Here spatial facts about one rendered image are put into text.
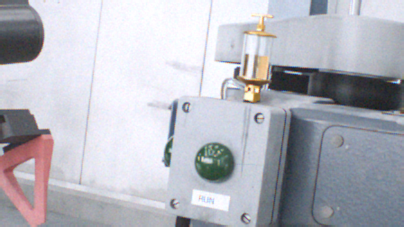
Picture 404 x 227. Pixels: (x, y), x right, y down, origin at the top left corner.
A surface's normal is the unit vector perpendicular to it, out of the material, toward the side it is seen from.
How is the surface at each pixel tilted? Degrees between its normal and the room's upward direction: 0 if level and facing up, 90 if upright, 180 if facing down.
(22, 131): 59
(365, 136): 90
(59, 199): 90
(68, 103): 90
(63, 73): 90
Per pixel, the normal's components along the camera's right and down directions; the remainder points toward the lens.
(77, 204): -0.44, 0.00
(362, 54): -0.16, 0.03
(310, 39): -0.97, -0.11
